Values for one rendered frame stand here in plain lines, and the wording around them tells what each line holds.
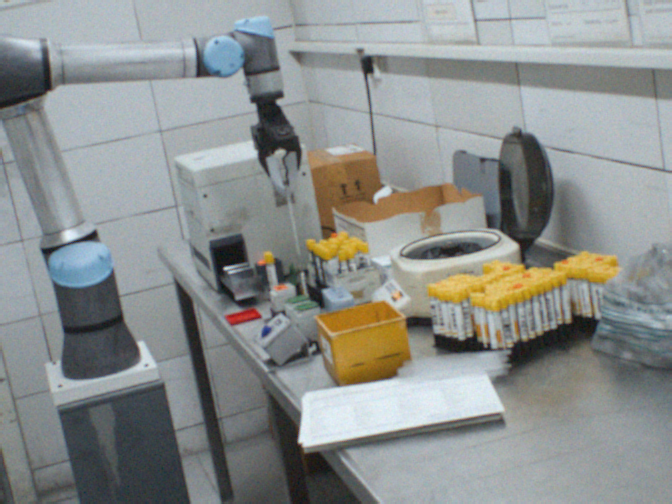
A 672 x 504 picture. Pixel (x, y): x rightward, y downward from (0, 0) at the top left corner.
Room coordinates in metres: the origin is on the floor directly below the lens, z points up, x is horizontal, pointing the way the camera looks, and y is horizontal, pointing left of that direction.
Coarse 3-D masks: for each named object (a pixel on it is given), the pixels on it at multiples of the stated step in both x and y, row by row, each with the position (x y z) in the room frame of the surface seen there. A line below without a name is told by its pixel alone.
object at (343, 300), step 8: (344, 288) 2.16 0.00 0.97; (328, 296) 2.12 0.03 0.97; (336, 296) 2.11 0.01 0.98; (344, 296) 2.10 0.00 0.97; (352, 296) 2.09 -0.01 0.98; (328, 304) 2.13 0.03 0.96; (336, 304) 2.08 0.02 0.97; (344, 304) 2.08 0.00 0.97; (352, 304) 2.08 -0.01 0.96; (328, 312) 2.14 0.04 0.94
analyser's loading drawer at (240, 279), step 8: (240, 264) 2.63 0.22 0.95; (224, 272) 2.71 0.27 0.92; (232, 272) 2.58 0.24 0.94; (240, 272) 2.58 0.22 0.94; (248, 272) 2.59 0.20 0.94; (224, 280) 2.64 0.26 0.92; (232, 280) 2.58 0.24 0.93; (240, 280) 2.56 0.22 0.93; (248, 280) 2.53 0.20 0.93; (256, 280) 2.53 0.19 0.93; (232, 288) 2.55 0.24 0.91; (240, 288) 2.52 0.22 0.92; (248, 288) 2.53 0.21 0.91; (256, 288) 2.53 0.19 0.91; (240, 296) 2.52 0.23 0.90; (248, 296) 2.53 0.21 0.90
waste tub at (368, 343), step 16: (368, 304) 2.02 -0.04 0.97; (384, 304) 2.03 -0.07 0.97; (320, 320) 1.98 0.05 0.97; (336, 320) 2.01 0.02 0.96; (352, 320) 2.02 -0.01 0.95; (368, 320) 2.02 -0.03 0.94; (384, 320) 2.03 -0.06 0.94; (400, 320) 1.90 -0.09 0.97; (320, 336) 1.99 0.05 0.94; (336, 336) 1.88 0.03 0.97; (352, 336) 1.89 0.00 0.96; (368, 336) 1.89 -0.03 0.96; (384, 336) 1.90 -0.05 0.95; (400, 336) 1.90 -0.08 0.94; (336, 352) 1.88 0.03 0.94; (352, 352) 1.89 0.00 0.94; (368, 352) 1.89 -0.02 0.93; (384, 352) 1.90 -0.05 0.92; (400, 352) 1.90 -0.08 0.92; (336, 368) 1.89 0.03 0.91; (352, 368) 1.89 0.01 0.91; (368, 368) 1.89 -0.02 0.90; (384, 368) 1.90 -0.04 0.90; (352, 384) 1.88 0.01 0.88
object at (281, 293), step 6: (276, 288) 2.34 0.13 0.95; (282, 288) 2.33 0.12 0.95; (288, 288) 2.32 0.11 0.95; (294, 288) 2.32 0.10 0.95; (270, 294) 2.34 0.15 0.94; (276, 294) 2.31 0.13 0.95; (282, 294) 2.31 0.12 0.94; (288, 294) 2.32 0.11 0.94; (294, 294) 2.32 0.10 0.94; (276, 300) 2.31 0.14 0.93; (282, 300) 2.31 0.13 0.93; (276, 306) 2.31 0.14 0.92; (282, 306) 2.31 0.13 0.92
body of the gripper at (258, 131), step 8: (264, 96) 2.38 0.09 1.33; (272, 96) 2.38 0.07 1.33; (280, 96) 2.40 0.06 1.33; (256, 104) 2.44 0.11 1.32; (264, 104) 2.40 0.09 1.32; (272, 104) 2.41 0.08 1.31; (256, 128) 2.40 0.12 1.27; (264, 128) 2.39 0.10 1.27; (256, 136) 2.44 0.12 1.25; (264, 136) 2.38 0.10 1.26; (256, 144) 2.43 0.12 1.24; (264, 144) 2.38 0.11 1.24; (272, 144) 2.38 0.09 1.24; (272, 152) 2.39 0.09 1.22
